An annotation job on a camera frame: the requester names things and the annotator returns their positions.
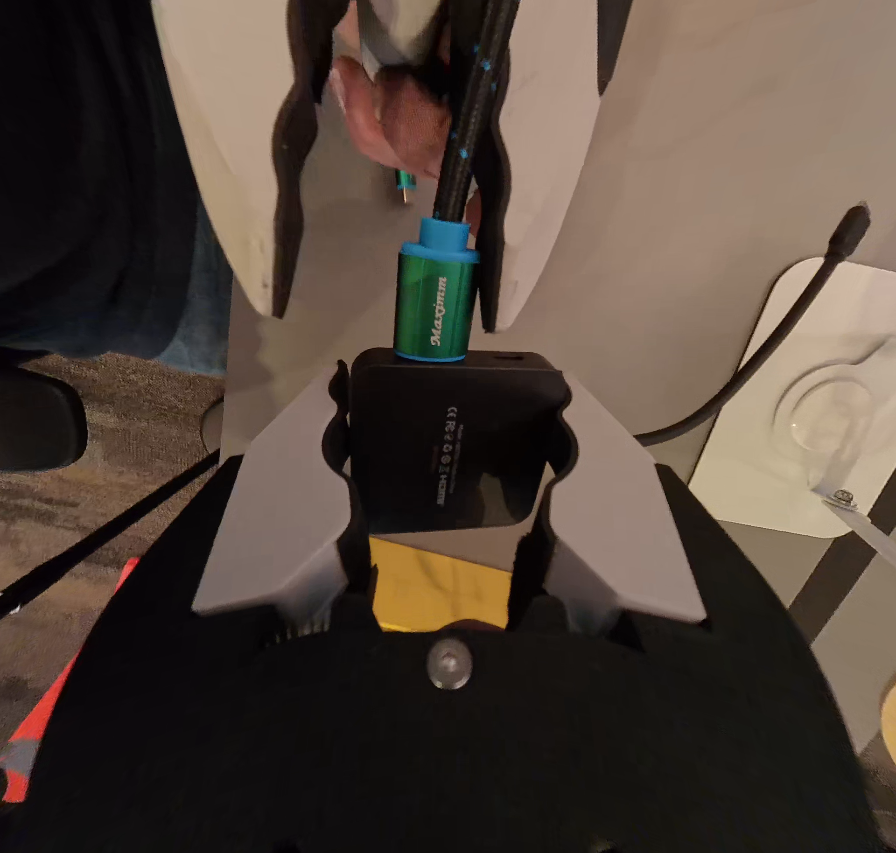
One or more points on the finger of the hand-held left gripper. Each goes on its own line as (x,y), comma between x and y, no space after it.
(224,69)
(553,97)

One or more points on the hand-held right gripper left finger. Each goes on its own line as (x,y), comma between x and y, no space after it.
(273,531)

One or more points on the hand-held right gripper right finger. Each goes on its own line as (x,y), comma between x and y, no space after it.
(630,531)

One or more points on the yellow plastic bin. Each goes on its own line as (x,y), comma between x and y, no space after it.
(441,580)

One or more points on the black hdmi switch box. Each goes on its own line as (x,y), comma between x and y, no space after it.
(448,433)

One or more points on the person's left hand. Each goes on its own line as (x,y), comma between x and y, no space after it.
(399,118)

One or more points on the person's blue jeans leg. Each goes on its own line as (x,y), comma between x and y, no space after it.
(203,307)

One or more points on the black chair with armrest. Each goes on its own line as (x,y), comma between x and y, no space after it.
(35,419)

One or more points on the orange floor object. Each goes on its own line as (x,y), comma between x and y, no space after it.
(56,713)

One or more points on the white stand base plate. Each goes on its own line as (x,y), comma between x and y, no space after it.
(784,461)

